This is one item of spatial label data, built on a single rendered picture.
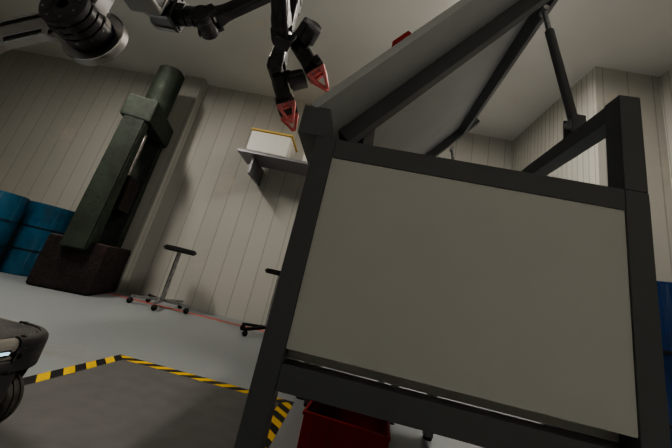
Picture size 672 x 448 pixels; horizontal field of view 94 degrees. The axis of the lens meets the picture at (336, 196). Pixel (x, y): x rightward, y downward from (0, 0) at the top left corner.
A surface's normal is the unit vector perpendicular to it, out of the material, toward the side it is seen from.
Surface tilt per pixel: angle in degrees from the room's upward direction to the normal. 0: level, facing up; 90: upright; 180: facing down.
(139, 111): 90
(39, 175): 90
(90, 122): 90
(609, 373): 90
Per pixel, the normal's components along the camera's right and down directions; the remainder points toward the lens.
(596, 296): -0.05, -0.31
